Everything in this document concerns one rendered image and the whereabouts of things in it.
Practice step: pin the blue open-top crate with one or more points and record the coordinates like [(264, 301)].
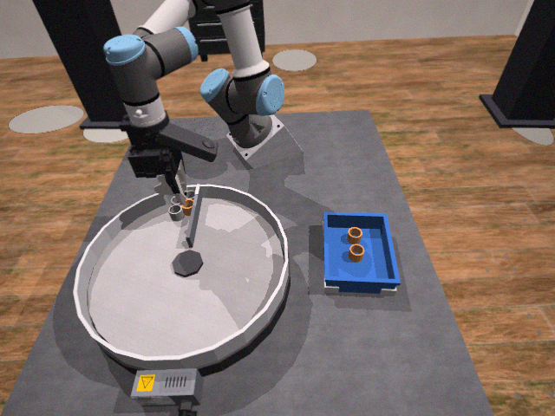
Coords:
[(377, 273)]

